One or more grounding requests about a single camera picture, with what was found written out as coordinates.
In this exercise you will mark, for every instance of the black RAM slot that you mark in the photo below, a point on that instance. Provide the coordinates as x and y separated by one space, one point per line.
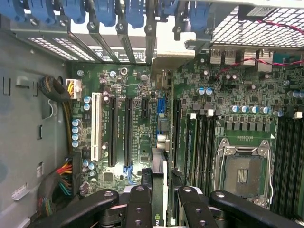
277 166
201 154
213 154
285 166
301 166
207 154
293 166

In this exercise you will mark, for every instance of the blue card retention clip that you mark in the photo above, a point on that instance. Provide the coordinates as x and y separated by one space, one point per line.
105 13
169 7
134 13
41 10
199 16
73 10
12 9

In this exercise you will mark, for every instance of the blue expansion slot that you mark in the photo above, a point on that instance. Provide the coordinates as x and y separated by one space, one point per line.
160 105

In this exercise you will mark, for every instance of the short black expansion slot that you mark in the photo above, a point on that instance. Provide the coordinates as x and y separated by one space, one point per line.
145 108

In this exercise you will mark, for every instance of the white power connector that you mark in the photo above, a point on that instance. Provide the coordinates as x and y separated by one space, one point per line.
76 89

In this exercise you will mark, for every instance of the long black expansion slot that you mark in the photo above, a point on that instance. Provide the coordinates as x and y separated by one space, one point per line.
112 130
128 130
177 123

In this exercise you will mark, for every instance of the green motherboard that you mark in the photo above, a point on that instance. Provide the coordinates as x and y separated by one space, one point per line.
237 95

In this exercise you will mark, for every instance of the green RAM stick with label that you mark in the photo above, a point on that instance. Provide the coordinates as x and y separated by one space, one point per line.
191 147

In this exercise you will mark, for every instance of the CPU socket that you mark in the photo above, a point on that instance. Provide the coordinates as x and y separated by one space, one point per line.
242 175

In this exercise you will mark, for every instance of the silver locking lever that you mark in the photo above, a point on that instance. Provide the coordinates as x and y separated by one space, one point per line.
221 166
270 175

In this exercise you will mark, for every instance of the dark grey PC case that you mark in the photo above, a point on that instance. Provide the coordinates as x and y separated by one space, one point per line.
19 28

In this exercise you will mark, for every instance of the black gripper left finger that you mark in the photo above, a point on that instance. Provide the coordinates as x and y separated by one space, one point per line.
139 211

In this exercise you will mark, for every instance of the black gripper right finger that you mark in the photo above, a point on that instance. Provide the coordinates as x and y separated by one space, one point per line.
194 212

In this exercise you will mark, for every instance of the white expansion slot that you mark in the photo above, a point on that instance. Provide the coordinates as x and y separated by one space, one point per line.
96 126

